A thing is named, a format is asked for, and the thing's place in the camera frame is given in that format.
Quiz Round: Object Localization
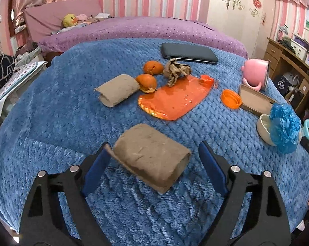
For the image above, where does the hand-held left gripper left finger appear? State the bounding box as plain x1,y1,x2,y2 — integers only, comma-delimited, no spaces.
19,141,111,246

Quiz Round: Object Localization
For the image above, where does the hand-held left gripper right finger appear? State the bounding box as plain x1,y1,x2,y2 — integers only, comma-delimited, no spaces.
199,141,291,246

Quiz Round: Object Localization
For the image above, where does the large brown cardboard tube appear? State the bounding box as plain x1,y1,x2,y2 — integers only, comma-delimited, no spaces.
105,123,192,195

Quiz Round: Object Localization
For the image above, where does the orange plastic wrapper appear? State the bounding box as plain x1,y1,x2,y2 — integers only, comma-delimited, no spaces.
137,75,215,121

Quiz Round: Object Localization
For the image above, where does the blue plastic bag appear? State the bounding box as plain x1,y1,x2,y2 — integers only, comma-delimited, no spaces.
269,103,302,154

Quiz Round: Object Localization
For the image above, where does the white bowl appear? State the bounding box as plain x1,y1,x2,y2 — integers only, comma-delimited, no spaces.
256,113,302,146

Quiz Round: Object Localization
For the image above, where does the orange plastic lid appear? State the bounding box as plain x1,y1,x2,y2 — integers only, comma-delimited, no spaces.
221,89,242,108

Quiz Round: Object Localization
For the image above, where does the black bag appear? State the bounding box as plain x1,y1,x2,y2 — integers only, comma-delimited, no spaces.
275,74,293,93

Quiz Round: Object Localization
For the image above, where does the brown cardboard tray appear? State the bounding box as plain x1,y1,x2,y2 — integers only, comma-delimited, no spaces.
238,84,279,117

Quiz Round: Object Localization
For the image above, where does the small brown cardboard tube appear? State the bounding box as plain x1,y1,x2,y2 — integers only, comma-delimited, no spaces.
94,74,140,107

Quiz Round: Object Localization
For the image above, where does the pink cup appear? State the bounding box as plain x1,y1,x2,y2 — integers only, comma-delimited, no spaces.
241,58,270,91

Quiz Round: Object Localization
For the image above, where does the orange peel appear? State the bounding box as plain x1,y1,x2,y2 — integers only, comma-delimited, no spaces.
143,61,164,75
136,74,157,93

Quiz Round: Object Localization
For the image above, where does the crumpled brown paper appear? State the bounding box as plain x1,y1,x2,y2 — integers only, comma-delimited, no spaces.
163,58,191,88

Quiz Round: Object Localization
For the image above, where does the wooden desk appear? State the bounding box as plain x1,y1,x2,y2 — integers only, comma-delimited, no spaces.
263,38,309,108

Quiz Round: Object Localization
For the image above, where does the white storage box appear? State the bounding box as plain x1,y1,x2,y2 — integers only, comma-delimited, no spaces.
290,33,309,59

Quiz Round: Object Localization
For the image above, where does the black phone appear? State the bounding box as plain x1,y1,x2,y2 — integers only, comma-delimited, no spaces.
161,42,218,65

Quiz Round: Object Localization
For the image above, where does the dotted white cushion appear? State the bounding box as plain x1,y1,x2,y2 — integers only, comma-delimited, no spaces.
0,61,47,123

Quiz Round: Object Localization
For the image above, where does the dark patterned cloth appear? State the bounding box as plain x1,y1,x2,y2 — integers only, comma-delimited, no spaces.
0,54,16,95

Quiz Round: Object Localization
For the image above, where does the cream wardrobe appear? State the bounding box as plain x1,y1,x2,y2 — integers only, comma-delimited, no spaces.
207,0,275,59

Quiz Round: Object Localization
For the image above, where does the purple dotted bed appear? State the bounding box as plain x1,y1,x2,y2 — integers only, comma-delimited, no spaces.
38,17,248,59

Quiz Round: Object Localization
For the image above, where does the yellow plush duck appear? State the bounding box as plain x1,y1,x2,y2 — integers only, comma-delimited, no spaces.
63,14,79,28

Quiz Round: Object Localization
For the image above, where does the pile of clothes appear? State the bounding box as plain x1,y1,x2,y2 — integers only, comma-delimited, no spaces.
77,12,111,24

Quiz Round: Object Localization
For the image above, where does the pink headboard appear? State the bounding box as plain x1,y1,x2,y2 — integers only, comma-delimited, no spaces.
23,0,101,41

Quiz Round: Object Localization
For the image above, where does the pink satin curtain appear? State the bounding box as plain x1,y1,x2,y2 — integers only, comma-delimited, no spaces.
11,0,51,34

